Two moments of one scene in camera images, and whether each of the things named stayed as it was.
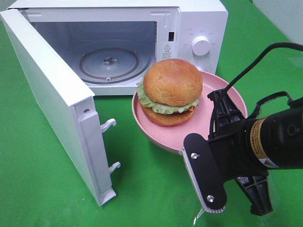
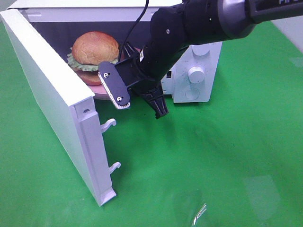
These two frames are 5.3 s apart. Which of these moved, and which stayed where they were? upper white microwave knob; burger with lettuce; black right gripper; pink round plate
Moved: black right gripper; burger with lettuce; pink round plate
Stayed: upper white microwave knob
